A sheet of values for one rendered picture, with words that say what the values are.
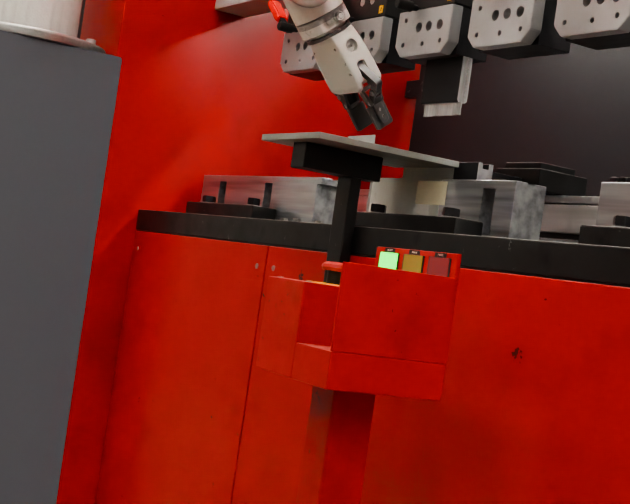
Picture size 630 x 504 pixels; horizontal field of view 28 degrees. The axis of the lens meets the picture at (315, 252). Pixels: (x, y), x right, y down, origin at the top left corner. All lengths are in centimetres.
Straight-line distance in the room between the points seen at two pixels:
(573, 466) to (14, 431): 65
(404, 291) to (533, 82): 129
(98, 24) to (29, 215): 152
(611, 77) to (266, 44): 81
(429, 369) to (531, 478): 20
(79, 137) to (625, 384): 68
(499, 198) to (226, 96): 109
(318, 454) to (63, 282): 39
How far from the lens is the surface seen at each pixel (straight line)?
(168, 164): 278
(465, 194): 196
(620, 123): 251
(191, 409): 241
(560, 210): 218
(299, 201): 238
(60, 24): 145
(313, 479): 158
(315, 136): 187
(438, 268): 156
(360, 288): 146
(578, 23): 182
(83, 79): 142
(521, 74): 276
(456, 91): 206
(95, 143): 142
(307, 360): 150
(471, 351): 171
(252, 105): 288
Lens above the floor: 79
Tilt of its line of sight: 1 degrees up
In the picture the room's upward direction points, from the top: 8 degrees clockwise
